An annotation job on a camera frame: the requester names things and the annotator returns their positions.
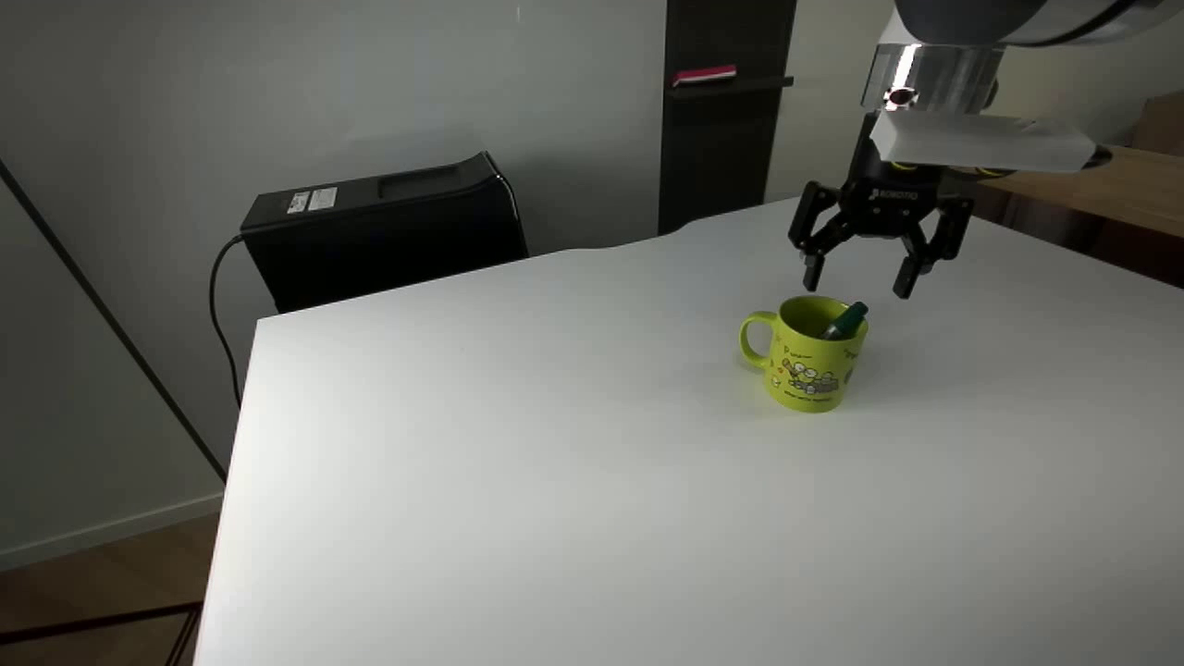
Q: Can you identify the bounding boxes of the black diagonal tripod leg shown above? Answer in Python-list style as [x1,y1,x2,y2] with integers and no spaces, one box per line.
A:
[0,158,225,485]

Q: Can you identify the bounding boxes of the black power cable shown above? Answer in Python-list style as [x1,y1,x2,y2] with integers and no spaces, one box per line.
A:
[208,234,255,406]

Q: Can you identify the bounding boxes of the black computer tower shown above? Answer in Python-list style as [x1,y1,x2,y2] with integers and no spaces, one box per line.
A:
[239,151,529,311]

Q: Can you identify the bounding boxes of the pink item on shelf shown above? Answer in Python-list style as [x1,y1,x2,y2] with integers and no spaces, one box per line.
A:
[668,66,741,90]

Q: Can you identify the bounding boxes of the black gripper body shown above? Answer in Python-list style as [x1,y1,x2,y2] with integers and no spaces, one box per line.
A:
[787,115,970,247]

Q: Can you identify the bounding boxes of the dark tall shelf column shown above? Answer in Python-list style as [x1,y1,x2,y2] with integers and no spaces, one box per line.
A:
[660,0,795,234]

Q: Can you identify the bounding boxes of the green ceramic mug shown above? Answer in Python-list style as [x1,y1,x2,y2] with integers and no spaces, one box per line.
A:
[735,296,869,414]

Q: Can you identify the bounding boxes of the wooden side table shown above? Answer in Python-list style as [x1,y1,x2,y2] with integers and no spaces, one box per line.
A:
[989,147,1184,236]

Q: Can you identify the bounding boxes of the green marker pen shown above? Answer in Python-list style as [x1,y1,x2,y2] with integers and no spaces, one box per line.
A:
[826,305,869,340]

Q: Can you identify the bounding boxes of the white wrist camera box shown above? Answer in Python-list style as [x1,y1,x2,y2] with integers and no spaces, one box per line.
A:
[869,113,1097,176]

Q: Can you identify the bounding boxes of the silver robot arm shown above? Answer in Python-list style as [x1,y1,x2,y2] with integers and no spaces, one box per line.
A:
[787,0,1180,300]

